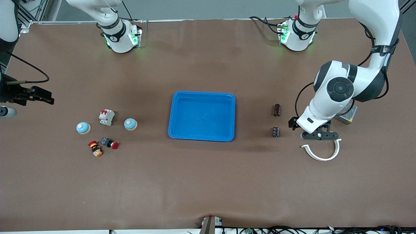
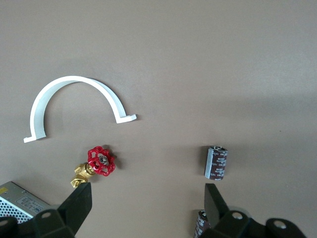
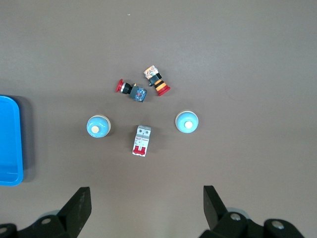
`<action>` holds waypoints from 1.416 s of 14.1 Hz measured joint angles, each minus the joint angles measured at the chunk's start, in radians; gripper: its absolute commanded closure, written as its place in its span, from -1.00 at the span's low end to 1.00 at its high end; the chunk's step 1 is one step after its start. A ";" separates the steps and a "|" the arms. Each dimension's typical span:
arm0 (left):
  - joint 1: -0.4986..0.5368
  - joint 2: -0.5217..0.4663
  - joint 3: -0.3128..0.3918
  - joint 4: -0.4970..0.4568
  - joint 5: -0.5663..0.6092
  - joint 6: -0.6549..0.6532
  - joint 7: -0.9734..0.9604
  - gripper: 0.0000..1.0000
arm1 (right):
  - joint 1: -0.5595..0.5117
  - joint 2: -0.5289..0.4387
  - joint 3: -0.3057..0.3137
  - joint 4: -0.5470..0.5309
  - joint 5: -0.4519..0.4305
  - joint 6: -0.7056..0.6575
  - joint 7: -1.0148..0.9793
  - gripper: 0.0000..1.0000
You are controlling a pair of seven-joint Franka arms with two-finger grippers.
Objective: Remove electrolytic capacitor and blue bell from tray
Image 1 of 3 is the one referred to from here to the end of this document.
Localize metal mesh power supply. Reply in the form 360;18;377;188
335;104;358;125

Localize white red circuit breaker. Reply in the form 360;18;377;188
99;109;115;126

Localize red orange emergency button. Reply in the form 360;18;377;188
88;141;103;157

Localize red black push button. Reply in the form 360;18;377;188
100;137;119;150

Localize blue plastic tray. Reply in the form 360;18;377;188
168;91;236;142

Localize brown table mat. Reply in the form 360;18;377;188
0;18;416;232

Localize grey metal clamp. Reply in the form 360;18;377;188
200;215;223;234

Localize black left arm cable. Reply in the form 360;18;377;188
294;81;317;119

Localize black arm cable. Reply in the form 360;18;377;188
294;81;317;119
6;51;50;84

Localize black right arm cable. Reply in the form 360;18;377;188
6;51;50;84

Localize white curved plastic bracket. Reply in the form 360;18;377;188
301;139;342;161

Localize aluminium frame post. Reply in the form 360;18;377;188
18;0;49;33
400;0;416;13

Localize black cable bundle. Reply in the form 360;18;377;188
221;225;416;234

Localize black base cables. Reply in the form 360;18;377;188
249;16;286;34

